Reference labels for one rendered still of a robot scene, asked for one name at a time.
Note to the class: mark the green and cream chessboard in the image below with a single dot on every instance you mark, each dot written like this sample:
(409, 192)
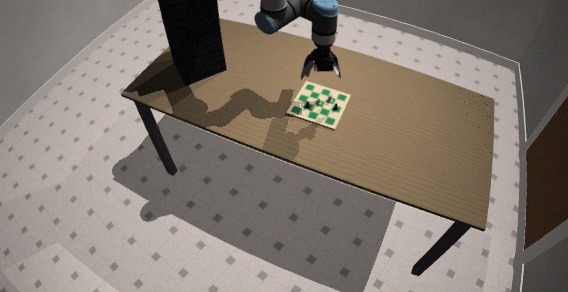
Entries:
(323, 114)

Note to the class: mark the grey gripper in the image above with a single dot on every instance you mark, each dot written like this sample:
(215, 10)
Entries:
(322, 64)

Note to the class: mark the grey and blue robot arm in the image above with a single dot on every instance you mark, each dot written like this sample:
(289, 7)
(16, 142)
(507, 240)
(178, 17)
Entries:
(275, 14)

